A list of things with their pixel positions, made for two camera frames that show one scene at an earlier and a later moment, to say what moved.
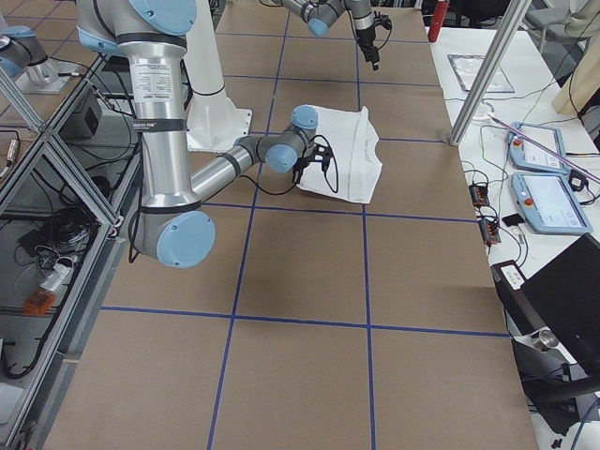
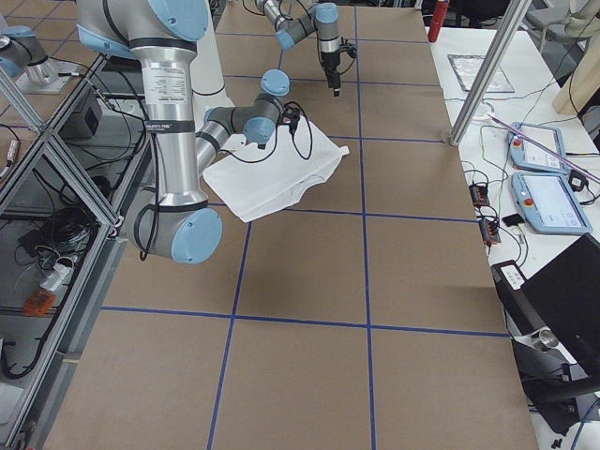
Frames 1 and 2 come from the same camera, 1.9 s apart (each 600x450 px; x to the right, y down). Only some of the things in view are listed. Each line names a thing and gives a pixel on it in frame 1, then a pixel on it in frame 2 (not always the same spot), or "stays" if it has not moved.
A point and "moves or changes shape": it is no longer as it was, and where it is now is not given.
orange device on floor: (37, 303) stays
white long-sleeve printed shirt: (354, 164) moves or changes shape
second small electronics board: (489, 231) stays
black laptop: (566, 295) stays
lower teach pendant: (550, 203) stays
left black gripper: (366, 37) → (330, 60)
